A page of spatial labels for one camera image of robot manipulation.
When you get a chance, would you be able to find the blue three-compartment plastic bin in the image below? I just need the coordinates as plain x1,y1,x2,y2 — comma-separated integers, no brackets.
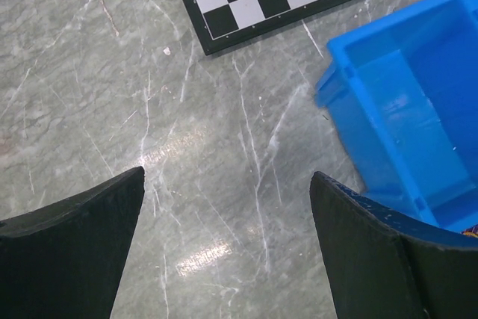
316,0,477,232

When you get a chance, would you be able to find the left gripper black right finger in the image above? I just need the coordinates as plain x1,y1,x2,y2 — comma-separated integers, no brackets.
309,172,477,318

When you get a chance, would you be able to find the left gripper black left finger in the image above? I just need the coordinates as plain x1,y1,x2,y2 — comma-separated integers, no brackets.
1,167,145,318

